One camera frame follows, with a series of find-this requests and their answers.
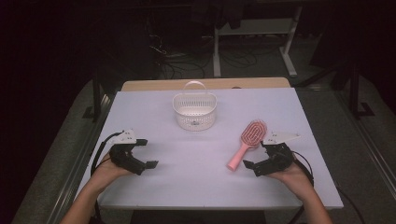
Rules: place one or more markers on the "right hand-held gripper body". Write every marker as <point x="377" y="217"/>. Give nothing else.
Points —
<point x="277" y="157"/>

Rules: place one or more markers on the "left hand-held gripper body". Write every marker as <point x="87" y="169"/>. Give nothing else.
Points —
<point x="124" y="157"/>

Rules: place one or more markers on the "pink hairbrush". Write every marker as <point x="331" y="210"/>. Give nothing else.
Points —
<point x="253" y="133"/>

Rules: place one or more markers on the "person's left hand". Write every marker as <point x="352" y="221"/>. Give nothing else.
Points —
<point x="106" y="174"/>

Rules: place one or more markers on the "person's right hand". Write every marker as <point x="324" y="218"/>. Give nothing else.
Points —
<point x="294" y="179"/>

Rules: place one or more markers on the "white plastic basket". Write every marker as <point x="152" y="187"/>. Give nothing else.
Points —
<point x="194" y="118"/>

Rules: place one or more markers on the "beige wooden table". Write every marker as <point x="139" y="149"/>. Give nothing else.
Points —
<point x="155" y="85"/>

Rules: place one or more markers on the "black metal stand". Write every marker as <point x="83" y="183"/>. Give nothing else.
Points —
<point x="355" y="90"/>
<point x="97" y="93"/>

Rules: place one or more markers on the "dark hanging cloth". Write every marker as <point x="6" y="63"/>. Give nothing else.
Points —
<point x="218" y="12"/>

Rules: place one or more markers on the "aluminium floor rail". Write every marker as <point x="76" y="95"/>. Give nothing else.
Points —
<point x="77" y="161"/>
<point x="367" y="146"/>

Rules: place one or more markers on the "white metal desk frame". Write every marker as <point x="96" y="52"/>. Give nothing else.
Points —
<point x="255" y="26"/>

